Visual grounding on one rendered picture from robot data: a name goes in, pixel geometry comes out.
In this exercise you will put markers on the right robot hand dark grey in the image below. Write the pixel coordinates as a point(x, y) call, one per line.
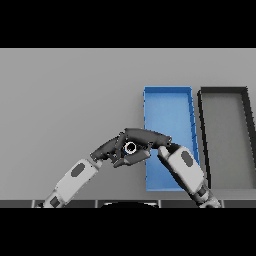
point(146, 136)

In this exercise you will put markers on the left robot hand dark grey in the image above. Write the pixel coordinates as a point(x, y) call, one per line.
point(107, 150)

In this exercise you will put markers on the left robot arm light grey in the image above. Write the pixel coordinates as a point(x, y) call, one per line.
point(71, 180)

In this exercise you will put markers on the right robot arm light grey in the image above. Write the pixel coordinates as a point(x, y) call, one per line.
point(185, 168)

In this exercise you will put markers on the blue bin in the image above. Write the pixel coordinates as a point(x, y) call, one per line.
point(166, 115)

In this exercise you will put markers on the dark grey bin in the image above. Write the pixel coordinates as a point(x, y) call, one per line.
point(226, 133)

